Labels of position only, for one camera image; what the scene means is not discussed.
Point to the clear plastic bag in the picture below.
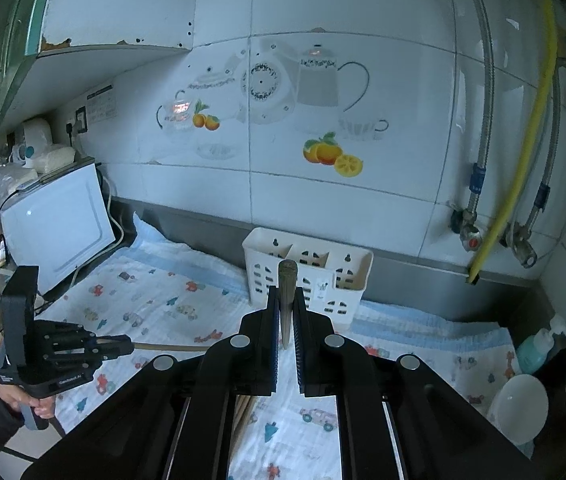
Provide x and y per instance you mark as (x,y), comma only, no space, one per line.
(3,182)

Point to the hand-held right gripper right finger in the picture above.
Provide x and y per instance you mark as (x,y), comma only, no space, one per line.
(299,340)

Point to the white plastic utensil holder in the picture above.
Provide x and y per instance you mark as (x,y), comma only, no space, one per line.
(358,270)

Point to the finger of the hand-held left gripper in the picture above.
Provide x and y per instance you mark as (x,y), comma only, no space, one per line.
(108,341)
(113,352)

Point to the printed white cloth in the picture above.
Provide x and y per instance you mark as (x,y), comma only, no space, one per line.
(163,285)

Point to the teal soap pump bottle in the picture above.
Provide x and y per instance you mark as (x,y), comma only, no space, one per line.
(533,352)

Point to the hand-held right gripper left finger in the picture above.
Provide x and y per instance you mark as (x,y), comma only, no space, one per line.
(275,340)

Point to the white plastic packet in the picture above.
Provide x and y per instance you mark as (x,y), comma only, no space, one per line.
(55,156)

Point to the white countertop oven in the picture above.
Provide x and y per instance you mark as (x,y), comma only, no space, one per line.
(53,225)

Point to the person's left hand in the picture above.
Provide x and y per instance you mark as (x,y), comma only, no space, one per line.
(18,400)

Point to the metal angle valve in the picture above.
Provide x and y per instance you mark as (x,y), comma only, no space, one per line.
(523,247)

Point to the wall socket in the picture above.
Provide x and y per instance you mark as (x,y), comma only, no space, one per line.
(78,119)

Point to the white wall cabinet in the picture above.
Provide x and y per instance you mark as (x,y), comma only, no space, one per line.
(113,5)

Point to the metal valve with red knob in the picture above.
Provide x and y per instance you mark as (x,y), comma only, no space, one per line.
(469,235)

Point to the white wall label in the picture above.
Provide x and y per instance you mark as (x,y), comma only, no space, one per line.
(101,104)

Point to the white bowl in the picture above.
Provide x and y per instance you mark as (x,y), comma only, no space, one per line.
(518,407)

